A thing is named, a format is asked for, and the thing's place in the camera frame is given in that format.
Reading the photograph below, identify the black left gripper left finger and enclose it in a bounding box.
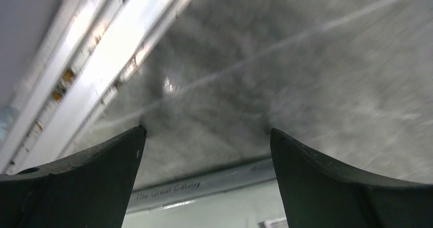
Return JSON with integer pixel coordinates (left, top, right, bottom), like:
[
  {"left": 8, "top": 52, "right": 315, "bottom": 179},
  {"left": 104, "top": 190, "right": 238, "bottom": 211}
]
[{"left": 1, "top": 125, "right": 147, "bottom": 227}]

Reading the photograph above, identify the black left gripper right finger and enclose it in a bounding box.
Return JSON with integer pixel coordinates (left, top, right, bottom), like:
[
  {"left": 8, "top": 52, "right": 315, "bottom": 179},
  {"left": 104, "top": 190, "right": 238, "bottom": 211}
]
[{"left": 270, "top": 129, "right": 432, "bottom": 227}]

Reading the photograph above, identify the grey notebook with label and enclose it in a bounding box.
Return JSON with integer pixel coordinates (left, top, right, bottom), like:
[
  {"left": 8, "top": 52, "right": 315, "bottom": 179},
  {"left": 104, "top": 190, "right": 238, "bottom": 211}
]
[{"left": 123, "top": 159, "right": 288, "bottom": 227}]

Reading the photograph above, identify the aluminium frame rail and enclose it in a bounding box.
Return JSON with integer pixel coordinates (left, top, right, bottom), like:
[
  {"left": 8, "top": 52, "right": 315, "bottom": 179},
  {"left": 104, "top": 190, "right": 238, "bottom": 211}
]
[{"left": 1, "top": 0, "right": 191, "bottom": 174}]

